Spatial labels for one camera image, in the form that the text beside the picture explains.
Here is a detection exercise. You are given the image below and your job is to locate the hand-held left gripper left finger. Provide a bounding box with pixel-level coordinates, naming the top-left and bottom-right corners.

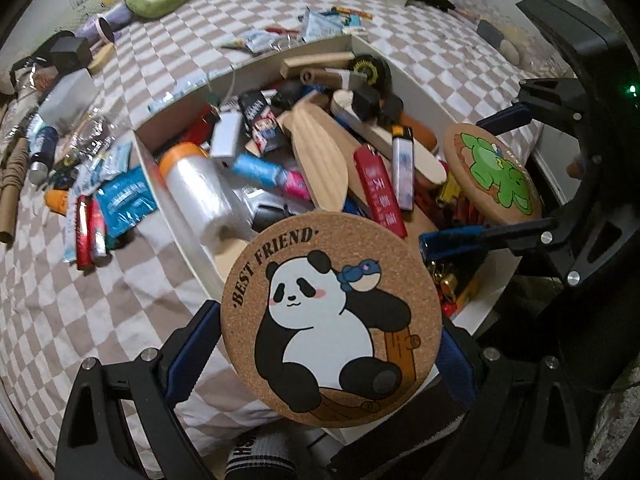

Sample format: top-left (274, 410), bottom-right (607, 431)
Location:
top-left (55, 300), bottom-right (224, 480)

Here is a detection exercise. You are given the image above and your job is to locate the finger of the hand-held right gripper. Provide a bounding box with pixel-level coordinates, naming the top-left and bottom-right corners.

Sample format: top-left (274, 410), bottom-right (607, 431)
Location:
top-left (474, 76), bottom-right (590, 152)
top-left (419, 194), bottom-right (622, 287)

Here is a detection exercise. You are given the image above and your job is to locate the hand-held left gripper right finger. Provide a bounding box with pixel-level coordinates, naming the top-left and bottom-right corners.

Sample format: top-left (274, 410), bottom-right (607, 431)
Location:
top-left (439, 316), bottom-right (585, 480)

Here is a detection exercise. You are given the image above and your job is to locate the green dinosaur cork coaster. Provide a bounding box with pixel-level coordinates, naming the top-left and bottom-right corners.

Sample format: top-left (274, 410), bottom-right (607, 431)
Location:
top-left (442, 122), bottom-right (543, 223)

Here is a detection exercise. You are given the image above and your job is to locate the white cardboard box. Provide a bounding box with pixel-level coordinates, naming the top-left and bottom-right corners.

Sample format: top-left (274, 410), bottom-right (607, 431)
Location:
top-left (132, 34), bottom-right (543, 333)

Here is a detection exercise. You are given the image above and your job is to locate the panda print cork coaster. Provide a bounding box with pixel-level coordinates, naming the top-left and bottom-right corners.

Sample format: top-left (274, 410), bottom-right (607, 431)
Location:
top-left (220, 209), bottom-right (443, 428)

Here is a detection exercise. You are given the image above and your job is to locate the white blue medicine sachet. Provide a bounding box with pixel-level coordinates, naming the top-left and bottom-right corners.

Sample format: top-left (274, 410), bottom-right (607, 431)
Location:
top-left (300, 7), bottom-right (363, 43)

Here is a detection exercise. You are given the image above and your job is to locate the clear plastic bag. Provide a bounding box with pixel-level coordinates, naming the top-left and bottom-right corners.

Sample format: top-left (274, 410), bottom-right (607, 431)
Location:
top-left (65, 115), bottom-right (120, 167)

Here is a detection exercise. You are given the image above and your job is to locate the gold metal lighter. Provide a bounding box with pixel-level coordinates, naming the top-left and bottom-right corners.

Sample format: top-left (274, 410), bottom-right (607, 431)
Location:
top-left (425, 260), bottom-right (471, 311)

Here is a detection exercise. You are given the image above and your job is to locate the checkered bed sheet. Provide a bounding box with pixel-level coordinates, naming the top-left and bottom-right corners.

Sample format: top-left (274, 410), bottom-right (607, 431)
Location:
top-left (0, 0), bottom-right (551, 466)

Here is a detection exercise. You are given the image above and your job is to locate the beige plush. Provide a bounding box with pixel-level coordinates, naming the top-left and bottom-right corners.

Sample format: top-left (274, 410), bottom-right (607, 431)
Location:
top-left (500, 25), bottom-right (535, 66)

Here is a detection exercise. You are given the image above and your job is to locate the brown cylinder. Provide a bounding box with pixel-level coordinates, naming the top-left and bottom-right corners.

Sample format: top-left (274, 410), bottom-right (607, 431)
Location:
top-left (400, 112), bottom-right (443, 151)

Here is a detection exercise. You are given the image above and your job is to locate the dark grey block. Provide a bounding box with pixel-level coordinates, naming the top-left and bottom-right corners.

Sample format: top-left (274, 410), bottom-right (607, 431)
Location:
top-left (477, 19), bottom-right (511, 48)

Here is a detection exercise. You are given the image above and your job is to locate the red lighter with white print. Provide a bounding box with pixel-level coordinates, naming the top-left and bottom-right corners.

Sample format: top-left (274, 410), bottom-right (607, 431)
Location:
top-left (352, 144), bottom-right (408, 238)

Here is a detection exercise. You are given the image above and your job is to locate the cream wooden spatula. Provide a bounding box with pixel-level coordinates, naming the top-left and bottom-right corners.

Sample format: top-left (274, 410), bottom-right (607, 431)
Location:
top-left (330, 89), bottom-right (448, 186)

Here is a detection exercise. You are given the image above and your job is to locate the black white striped sock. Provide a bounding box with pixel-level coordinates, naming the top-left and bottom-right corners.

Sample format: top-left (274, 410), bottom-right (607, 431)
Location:
top-left (225, 427), bottom-right (321, 480)

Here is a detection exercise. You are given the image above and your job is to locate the small black block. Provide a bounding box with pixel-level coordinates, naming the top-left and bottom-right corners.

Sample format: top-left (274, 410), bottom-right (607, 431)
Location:
top-left (350, 85), bottom-right (383, 121)

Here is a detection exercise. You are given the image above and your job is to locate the black tape roll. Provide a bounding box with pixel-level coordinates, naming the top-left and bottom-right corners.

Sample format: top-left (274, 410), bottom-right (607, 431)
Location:
top-left (350, 52), bottom-right (388, 86)

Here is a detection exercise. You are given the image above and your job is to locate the red stick sachet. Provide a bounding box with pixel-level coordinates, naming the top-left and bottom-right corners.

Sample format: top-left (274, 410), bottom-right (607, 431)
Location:
top-left (89, 197), bottom-right (112, 263)
top-left (75, 195), bottom-right (95, 271)

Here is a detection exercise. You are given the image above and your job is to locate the oval wooden board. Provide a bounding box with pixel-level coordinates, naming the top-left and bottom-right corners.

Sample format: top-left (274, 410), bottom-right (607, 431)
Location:
top-left (290, 100), bottom-right (351, 213)

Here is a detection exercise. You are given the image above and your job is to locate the blue sachet packet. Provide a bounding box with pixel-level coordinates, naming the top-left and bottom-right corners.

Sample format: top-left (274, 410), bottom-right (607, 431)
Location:
top-left (95, 167), bottom-right (158, 238)

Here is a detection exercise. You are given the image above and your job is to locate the beige fluffy rug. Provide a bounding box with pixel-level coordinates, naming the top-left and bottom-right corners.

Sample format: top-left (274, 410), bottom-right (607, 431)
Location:
top-left (585, 385), bottom-right (640, 480)

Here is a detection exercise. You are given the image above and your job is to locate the white green stick sachet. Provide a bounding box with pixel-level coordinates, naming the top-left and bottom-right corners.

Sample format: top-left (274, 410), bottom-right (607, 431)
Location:
top-left (62, 195), bottom-right (81, 266)

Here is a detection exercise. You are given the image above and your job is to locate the brown cardboard tube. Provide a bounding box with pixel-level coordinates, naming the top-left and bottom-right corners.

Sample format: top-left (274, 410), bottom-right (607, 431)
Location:
top-left (300, 67), bottom-right (346, 88)

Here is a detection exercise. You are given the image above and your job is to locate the yellow red stick packet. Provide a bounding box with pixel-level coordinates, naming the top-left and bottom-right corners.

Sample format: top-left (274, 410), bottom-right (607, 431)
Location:
top-left (330, 6), bottom-right (375, 20)

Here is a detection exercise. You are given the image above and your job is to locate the blue pink packet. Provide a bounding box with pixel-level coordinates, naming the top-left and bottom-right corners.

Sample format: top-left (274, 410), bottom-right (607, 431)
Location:
top-left (232, 152), bottom-right (313, 203)

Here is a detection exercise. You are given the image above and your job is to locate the long wooden block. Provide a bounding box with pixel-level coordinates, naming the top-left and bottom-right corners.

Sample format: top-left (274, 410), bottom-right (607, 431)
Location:
top-left (280, 51), bottom-right (356, 78)

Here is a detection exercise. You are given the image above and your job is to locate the light blue sachet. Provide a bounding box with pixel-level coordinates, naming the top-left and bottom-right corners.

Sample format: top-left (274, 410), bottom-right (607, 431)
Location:
top-left (234, 27), bottom-right (281, 56)
top-left (90, 142), bottom-right (132, 181)

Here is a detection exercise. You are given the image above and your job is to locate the black cigarette pack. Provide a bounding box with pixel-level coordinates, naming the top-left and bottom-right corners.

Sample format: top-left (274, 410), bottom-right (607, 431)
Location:
top-left (237, 91), bottom-right (281, 153)

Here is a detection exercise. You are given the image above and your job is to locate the twine wrapped cardboard tube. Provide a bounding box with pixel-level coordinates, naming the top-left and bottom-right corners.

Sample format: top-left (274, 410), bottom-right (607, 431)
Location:
top-left (0, 137), bottom-right (32, 246)

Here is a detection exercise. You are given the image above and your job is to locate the dark blue spray can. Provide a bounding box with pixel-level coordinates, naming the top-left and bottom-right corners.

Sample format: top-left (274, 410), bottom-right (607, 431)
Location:
top-left (27, 125), bottom-right (60, 186)

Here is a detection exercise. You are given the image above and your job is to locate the frosted plastic case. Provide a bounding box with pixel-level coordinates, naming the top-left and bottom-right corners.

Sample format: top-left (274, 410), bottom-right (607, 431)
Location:
top-left (37, 67), bottom-right (101, 133)

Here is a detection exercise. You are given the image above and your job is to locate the small pale wooden block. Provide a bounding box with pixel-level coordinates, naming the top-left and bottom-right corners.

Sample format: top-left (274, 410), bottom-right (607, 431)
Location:
top-left (87, 42), bottom-right (117, 75)

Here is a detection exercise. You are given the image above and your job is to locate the clear bag with brown contents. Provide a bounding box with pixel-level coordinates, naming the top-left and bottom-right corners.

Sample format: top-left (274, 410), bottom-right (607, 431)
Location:
top-left (7, 55), bottom-right (61, 111)

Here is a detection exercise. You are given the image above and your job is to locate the black cube box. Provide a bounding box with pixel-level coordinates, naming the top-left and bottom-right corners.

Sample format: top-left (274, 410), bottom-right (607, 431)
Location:
top-left (47, 31), bottom-right (94, 73)

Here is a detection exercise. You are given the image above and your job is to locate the purple cup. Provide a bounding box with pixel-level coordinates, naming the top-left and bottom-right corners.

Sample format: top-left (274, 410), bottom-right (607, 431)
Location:
top-left (75, 2), bottom-right (135, 43)

